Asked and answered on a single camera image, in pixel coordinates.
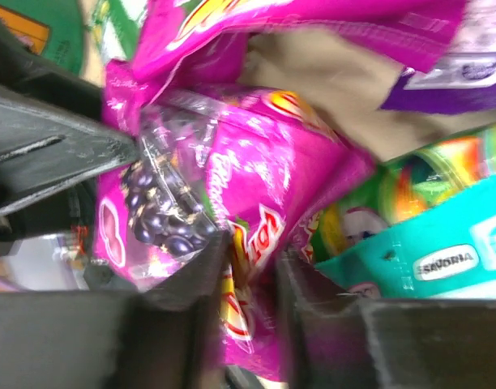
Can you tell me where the purple candy bag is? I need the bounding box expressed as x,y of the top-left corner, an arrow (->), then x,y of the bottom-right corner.
381,53 -> 496,115

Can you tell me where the green fruit candy bag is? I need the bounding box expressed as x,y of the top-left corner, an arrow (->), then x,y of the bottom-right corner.
292,123 -> 496,263

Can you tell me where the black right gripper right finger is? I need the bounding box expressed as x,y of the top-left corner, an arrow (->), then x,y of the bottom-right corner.
83,232 -> 229,310

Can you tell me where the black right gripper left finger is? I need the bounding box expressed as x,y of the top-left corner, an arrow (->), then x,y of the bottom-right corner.
0,86 -> 138,217

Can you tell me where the magenta grape candy bag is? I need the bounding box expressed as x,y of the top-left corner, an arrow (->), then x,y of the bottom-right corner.
93,84 -> 374,381

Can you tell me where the teal candy bag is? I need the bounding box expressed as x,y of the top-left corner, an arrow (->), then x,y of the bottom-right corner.
317,174 -> 496,299

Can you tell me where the green brown round tin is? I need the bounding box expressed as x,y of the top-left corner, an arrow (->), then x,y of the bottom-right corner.
0,0 -> 85,75

